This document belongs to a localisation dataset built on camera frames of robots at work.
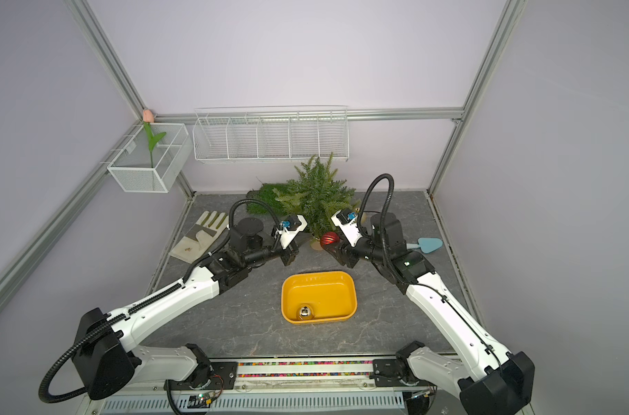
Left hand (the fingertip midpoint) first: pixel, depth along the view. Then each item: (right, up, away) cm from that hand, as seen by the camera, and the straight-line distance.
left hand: (310, 236), depth 72 cm
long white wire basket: (-16, +37, +25) cm, 47 cm away
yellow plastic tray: (+7, -22, +17) cm, 29 cm away
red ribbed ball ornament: (+5, -1, -2) cm, 6 cm away
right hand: (+6, 0, 0) cm, 6 cm away
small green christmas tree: (+2, +12, +3) cm, 12 cm away
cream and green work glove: (-47, -3, +32) cm, 57 cm away
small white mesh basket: (-60, +31, +35) cm, 76 cm away
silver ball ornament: (-2, -25, +9) cm, 26 cm away
